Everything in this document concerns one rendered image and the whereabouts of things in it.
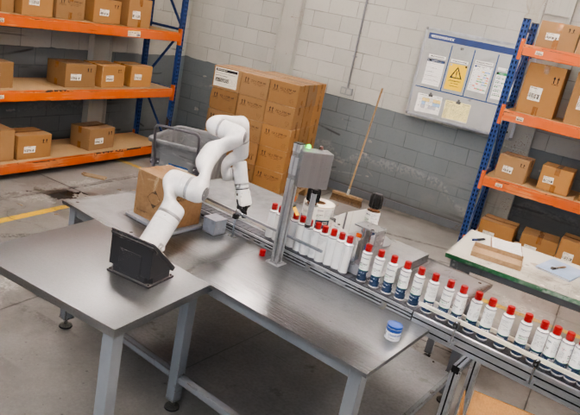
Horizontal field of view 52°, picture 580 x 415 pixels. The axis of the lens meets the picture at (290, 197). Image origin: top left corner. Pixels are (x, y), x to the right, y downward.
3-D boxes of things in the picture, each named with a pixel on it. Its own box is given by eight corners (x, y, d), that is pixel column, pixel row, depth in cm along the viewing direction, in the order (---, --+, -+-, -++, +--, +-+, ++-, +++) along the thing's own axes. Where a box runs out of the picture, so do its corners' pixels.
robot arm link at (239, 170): (233, 184, 346) (249, 183, 348) (231, 161, 345) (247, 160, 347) (231, 184, 355) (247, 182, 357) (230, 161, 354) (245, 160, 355)
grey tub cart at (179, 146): (167, 196, 647) (180, 109, 619) (223, 210, 639) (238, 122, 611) (131, 219, 563) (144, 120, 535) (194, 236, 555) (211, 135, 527)
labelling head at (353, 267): (375, 273, 322) (387, 229, 315) (363, 279, 312) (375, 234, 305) (354, 263, 330) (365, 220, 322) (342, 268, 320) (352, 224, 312)
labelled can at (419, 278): (419, 305, 295) (430, 268, 289) (414, 309, 291) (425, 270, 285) (409, 301, 298) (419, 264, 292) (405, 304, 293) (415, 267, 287)
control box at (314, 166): (326, 190, 311) (334, 154, 305) (296, 186, 305) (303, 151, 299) (320, 184, 320) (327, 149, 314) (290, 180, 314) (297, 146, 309)
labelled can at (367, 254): (367, 281, 311) (376, 245, 305) (362, 284, 307) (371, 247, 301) (358, 277, 314) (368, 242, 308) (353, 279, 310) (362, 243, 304)
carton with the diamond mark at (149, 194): (198, 223, 351) (205, 179, 343) (167, 230, 332) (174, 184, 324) (164, 206, 367) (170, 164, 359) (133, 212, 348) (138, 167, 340)
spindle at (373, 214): (376, 237, 375) (387, 195, 367) (369, 240, 368) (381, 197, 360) (364, 232, 380) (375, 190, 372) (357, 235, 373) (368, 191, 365)
